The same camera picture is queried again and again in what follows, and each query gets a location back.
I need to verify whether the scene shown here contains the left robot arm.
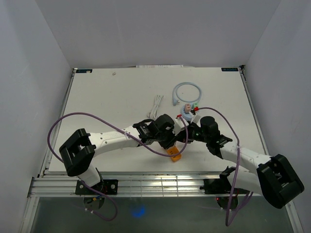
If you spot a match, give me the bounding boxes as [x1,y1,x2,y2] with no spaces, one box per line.
[59,114,188,194]

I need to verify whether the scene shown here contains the aluminium front rail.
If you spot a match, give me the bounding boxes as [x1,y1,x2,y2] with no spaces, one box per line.
[28,174,219,198]

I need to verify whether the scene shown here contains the brown pink plug adapter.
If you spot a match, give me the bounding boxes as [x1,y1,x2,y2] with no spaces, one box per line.
[184,103,192,114]

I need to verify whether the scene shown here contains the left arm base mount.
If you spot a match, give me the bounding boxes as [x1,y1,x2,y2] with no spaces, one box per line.
[74,180,119,195]

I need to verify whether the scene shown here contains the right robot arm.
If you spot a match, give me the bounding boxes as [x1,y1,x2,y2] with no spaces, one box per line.
[178,116,305,209]

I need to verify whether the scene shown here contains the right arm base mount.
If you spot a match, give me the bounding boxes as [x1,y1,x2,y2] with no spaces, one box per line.
[199,178,249,195]

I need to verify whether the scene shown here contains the dark table corner label left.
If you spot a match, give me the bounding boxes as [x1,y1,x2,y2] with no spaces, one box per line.
[75,69,93,73]

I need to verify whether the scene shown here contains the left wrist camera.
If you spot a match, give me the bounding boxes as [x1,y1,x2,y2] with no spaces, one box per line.
[173,117,189,135]

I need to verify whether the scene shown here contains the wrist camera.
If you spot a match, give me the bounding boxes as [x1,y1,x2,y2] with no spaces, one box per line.
[173,117,189,135]
[190,107,200,124]

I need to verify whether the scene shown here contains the orange power strip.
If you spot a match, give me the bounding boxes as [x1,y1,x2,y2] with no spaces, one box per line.
[166,146,182,163]

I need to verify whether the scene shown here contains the blue round power socket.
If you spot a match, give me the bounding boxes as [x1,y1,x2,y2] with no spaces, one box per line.
[180,108,194,122]

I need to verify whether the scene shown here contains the white power strip cable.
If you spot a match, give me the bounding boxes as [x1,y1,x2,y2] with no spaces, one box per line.
[147,94,164,119]

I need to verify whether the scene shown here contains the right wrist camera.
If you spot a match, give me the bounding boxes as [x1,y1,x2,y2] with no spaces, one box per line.
[190,107,200,124]

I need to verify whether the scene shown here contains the dark table corner label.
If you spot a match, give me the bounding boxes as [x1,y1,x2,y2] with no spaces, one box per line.
[75,69,93,73]
[221,67,239,72]

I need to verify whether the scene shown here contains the papers at table back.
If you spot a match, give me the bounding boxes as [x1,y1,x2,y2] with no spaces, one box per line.
[136,65,184,68]

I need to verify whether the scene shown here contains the dark table corner label right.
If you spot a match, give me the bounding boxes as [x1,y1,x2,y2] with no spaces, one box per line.
[221,67,239,72]

